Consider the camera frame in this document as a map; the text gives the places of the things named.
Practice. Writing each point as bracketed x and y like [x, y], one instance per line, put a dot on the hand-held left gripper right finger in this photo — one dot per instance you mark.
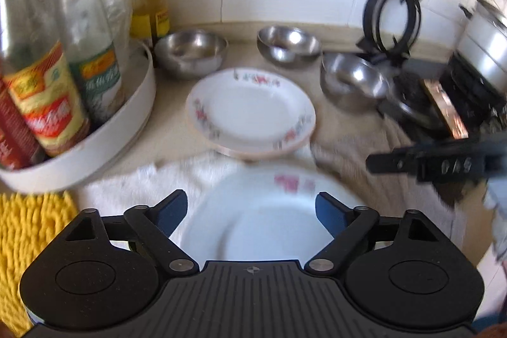
[330, 213]

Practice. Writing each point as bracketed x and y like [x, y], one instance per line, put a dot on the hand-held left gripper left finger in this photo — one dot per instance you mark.
[172, 211]

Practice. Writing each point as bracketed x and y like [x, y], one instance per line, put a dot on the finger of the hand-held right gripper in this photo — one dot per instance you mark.
[427, 161]

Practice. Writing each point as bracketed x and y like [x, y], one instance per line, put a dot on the floral white plate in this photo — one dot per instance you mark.
[257, 211]
[249, 112]

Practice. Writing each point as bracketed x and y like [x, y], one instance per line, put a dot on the pink rimmed floral plate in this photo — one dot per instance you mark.
[253, 155]

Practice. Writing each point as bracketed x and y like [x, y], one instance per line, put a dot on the stainless steel bowl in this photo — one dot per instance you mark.
[352, 80]
[190, 53]
[289, 43]

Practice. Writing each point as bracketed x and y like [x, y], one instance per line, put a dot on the beige towel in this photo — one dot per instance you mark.
[376, 195]

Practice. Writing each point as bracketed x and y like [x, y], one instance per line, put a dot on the white towel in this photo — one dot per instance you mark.
[119, 183]

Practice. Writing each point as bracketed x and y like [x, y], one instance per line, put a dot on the black glass gas stove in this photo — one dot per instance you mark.
[467, 92]

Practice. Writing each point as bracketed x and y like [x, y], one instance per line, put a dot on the white round condiment rack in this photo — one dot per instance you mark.
[119, 124]

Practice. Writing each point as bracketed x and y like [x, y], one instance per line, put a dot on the stainless steel pot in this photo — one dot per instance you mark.
[487, 45]

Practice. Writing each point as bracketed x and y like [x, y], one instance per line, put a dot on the yellow chenille mat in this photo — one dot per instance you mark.
[31, 227]

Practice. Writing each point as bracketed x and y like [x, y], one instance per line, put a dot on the clear bottle purple green label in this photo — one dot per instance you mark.
[99, 80]

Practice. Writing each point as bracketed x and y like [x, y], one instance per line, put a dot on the black stove pan support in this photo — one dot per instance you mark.
[376, 17]

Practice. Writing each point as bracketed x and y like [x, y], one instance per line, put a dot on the clear bottle red yellow label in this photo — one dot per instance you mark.
[43, 104]

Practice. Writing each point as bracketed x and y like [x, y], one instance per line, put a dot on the red packet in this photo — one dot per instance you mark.
[12, 136]

